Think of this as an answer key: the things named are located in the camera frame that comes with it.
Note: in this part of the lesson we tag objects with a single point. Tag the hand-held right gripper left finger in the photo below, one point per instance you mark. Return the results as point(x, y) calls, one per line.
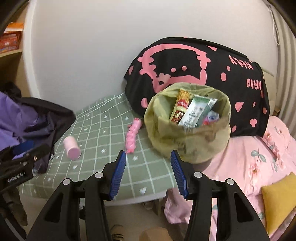
point(118, 173)

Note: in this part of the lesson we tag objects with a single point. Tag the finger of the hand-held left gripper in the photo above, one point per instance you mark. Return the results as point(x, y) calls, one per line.
point(39, 153)
point(22, 149)

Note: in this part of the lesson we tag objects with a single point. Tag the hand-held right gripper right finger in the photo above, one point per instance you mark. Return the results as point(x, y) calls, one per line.
point(179, 173)

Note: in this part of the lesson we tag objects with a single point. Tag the yellow-green plastic bag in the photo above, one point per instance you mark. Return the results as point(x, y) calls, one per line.
point(166, 139)

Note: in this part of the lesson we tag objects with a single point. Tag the pink snack wrapper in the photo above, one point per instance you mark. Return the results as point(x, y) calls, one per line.
point(211, 118)

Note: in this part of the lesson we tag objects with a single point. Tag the green milk carton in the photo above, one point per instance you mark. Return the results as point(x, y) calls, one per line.
point(196, 111)

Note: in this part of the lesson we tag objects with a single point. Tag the red yellow snack packet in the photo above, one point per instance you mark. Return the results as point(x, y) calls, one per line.
point(181, 106)

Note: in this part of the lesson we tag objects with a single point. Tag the purple cloth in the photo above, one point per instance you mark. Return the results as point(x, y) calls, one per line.
point(18, 120)

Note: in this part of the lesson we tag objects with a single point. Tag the pink cylindrical jar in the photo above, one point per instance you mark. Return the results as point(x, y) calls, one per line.
point(71, 148)

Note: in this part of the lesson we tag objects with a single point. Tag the black jacket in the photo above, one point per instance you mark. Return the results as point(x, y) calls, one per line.
point(55, 120)

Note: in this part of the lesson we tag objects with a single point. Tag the green checkered tablecloth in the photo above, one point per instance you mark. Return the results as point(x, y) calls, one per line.
point(104, 139)

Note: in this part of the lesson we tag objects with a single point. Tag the pink caterpillar toy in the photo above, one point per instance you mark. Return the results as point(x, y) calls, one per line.
point(133, 136)

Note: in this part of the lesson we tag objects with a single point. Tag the white shoe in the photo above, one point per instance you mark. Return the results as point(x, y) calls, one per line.
point(148, 205)

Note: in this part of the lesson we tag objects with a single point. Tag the beige striped slipper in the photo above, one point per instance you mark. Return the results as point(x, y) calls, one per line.
point(118, 233)

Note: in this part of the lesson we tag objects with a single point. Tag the pink floral blanket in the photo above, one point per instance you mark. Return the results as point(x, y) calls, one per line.
point(242, 162)

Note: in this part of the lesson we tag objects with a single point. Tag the wooden shelf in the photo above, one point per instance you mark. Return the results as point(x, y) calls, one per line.
point(11, 64)

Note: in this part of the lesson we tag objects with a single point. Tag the yellow cushion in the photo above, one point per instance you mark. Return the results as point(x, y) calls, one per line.
point(279, 199)

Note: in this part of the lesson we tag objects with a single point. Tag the orange boxes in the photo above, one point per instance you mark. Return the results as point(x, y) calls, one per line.
point(10, 39)

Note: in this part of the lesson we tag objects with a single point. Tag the black pink-print pillow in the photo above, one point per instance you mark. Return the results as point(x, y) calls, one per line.
point(208, 60)

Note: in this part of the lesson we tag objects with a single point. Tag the beige cushion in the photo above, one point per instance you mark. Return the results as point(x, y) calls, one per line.
point(270, 92)

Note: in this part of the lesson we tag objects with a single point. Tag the grey striped curtain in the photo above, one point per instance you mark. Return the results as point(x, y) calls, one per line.
point(286, 69)

